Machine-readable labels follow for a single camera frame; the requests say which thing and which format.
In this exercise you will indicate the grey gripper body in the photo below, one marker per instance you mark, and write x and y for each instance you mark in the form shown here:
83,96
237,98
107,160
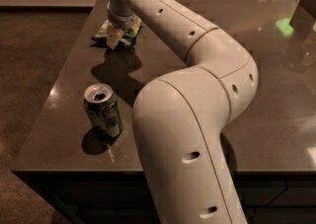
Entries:
120,21

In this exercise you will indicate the dark cabinet drawers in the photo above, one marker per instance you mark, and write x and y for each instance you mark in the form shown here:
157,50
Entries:
119,198

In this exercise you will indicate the green soda can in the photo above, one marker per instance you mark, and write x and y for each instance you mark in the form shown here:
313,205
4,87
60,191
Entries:
101,106

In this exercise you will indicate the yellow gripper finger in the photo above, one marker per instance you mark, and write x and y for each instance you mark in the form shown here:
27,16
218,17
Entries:
113,36

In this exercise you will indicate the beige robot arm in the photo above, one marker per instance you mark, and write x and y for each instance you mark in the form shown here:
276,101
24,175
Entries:
177,118

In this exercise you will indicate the green jalapeno chip bag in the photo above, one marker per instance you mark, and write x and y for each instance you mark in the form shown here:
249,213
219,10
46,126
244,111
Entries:
128,37

